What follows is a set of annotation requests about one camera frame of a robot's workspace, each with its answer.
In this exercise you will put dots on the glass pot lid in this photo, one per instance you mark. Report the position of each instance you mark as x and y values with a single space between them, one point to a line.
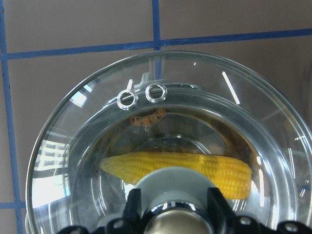
170 134

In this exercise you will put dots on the pale green cooking pot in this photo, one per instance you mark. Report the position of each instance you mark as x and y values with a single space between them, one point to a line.
170 146

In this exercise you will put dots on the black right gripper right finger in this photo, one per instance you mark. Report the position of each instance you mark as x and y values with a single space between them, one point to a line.
223 218

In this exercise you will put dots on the yellow corn cob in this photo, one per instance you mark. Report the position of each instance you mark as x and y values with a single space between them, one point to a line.
231 176

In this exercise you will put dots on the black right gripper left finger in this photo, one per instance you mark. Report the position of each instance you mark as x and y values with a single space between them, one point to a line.
131 221

